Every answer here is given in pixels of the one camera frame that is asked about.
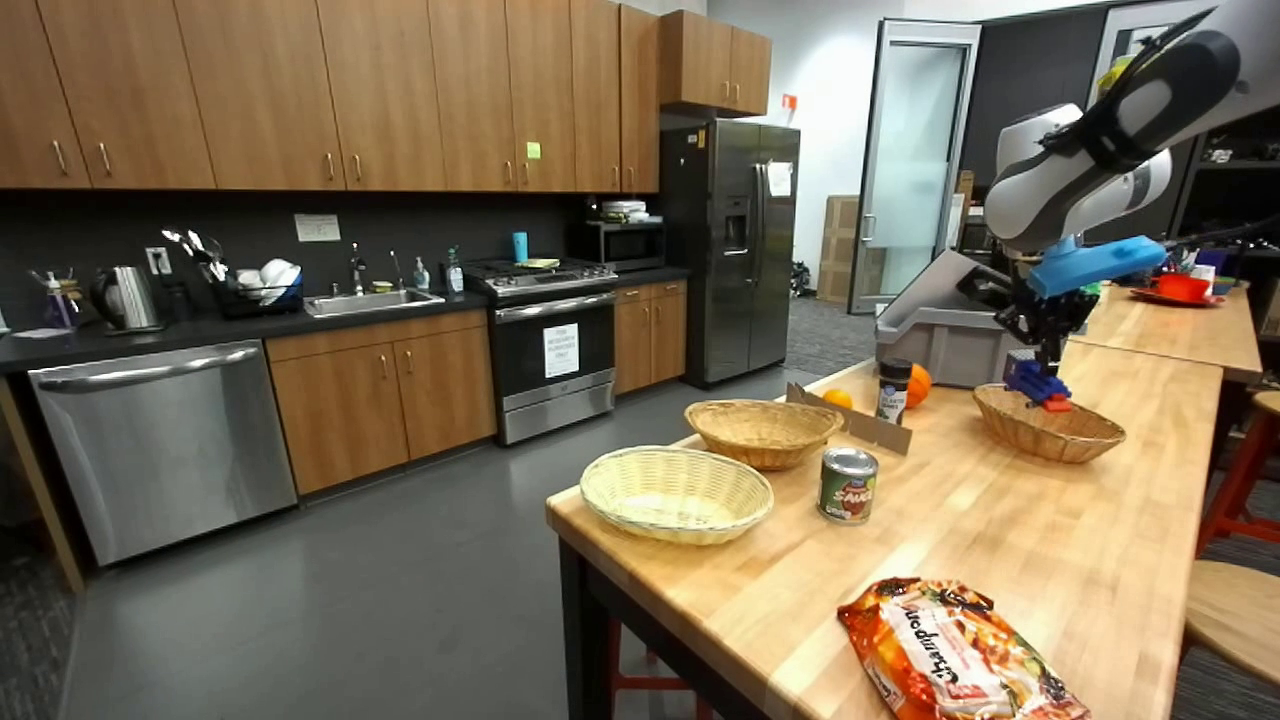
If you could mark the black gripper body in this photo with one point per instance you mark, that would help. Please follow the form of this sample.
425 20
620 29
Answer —
1050 314

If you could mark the blue brick toy train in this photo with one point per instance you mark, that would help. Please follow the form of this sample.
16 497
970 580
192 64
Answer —
1033 385

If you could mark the brown wicker basket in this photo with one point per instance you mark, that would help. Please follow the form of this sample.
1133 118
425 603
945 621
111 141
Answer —
763 430
1052 434

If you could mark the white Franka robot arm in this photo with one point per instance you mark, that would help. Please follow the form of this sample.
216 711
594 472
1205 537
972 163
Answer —
1064 186

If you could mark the orange toy pumpkin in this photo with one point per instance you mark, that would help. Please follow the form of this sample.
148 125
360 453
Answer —
923 385

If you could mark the cream wicker basket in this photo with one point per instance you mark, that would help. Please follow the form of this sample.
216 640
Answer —
678 492

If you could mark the grey plastic bin with lid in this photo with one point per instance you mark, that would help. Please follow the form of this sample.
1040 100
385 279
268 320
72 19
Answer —
953 343

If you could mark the red bowl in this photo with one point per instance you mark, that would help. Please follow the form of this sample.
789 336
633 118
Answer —
1186 291

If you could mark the spice bottle black lid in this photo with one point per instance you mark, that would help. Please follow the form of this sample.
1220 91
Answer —
895 395

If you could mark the flat grey metal tool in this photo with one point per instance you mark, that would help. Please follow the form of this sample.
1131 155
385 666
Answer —
852 423

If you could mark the small orange fruit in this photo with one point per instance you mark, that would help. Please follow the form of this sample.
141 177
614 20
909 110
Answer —
837 396

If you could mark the cardboard box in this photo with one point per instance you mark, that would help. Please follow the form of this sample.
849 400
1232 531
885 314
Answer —
837 252

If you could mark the red stool with wooden seat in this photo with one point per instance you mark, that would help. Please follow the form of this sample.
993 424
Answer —
1219 512

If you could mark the tin can green label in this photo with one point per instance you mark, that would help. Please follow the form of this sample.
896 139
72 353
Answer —
849 488

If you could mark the frosted glass door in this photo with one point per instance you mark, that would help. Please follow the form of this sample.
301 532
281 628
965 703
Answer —
923 105

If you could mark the small white paper note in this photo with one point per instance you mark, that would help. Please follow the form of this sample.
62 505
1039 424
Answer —
779 177

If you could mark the orange snack bag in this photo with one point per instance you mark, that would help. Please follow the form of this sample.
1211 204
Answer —
945 652

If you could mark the round wooden stool seat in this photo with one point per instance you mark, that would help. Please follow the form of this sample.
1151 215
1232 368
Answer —
1232 615

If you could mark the stainless steel refrigerator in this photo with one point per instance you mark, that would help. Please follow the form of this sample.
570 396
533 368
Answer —
726 252

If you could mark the narrow wooden base cabinet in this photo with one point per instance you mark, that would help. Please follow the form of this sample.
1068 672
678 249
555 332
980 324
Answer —
650 332

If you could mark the wooden cabinet above refrigerator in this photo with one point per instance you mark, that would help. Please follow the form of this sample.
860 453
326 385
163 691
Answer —
714 63

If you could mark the black microwave oven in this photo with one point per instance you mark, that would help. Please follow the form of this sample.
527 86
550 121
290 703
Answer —
620 240

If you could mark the white paper sheet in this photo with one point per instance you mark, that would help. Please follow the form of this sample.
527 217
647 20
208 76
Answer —
561 349

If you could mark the stainless steel oven range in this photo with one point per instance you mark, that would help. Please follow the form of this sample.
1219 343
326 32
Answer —
550 344

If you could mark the red metal stool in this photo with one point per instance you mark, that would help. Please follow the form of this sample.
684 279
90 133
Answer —
652 682

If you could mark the blue cup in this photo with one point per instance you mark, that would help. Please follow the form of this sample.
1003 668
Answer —
520 246

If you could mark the green sticky note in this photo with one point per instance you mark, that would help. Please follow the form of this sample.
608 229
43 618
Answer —
533 150

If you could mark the soap dispenser bottle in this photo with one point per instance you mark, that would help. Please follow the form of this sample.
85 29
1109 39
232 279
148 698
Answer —
454 274

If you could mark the wooden sink base cabinet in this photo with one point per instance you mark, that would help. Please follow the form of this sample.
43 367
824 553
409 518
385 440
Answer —
381 400

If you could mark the steel kitchen sink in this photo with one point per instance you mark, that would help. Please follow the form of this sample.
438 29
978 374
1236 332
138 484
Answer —
370 301

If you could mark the dish rack with dishes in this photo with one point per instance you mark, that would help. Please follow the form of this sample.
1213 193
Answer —
253 287

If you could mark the stainless steel dishwasher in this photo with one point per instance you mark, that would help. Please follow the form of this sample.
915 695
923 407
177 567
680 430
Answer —
163 444

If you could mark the silver electric kettle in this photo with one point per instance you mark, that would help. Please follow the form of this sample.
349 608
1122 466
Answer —
130 297

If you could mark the clear utensil jar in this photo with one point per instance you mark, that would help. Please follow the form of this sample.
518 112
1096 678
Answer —
58 301

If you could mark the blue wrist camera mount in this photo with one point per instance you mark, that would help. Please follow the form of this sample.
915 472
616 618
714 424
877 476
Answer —
1093 264

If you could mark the white wall notice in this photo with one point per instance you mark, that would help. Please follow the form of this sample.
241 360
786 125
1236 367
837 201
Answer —
316 224

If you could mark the wooden wall cabinet row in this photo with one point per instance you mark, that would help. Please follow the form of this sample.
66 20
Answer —
333 92

